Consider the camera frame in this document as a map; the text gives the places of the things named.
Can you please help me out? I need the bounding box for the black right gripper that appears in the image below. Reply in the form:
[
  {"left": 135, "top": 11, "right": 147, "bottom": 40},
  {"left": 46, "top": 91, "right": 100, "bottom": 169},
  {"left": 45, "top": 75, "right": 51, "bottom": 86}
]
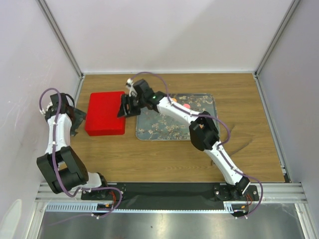
[{"left": 118, "top": 94, "right": 146, "bottom": 118}]

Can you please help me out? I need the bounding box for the red box lid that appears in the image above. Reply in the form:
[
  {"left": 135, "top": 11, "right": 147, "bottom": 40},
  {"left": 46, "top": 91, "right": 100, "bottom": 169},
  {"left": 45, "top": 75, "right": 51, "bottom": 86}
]
[{"left": 84, "top": 91, "right": 126, "bottom": 136}]

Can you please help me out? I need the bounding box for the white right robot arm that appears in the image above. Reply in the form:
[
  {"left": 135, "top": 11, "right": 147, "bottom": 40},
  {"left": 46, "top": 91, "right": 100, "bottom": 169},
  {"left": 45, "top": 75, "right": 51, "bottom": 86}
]
[{"left": 117, "top": 79, "right": 251, "bottom": 200}]

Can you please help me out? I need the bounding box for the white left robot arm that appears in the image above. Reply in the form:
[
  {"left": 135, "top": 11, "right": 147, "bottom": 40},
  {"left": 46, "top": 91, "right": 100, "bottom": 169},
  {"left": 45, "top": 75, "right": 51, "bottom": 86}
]
[{"left": 36, "top": 92, "right": 110, "bottom": 199}]

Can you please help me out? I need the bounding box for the floral metal serving tray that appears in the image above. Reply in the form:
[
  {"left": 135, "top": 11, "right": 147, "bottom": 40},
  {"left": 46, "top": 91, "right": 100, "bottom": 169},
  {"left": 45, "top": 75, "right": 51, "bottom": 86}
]
[{"left": 136, "top": 93, "right": 217, "bottom": 141}]

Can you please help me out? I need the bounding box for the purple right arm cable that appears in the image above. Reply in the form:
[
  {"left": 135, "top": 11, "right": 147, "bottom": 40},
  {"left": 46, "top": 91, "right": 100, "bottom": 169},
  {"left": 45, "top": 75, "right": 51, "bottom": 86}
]
[{"left": 131, "top": 72, "right": 264, "bottom": 220}]

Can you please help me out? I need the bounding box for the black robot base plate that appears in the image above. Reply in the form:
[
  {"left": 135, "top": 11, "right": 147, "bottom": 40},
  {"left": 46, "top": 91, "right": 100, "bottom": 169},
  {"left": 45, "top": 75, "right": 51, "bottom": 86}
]
[{"left": 81, "top": 181, "right": 259, "bottom": 210}]

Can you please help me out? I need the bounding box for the white cable duct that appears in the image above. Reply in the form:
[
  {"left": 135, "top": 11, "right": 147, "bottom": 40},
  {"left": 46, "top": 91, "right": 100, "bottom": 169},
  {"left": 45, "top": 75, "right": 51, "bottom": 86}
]
[{"left": 45, "top": 202, "right": 244, "bottom": 214}]

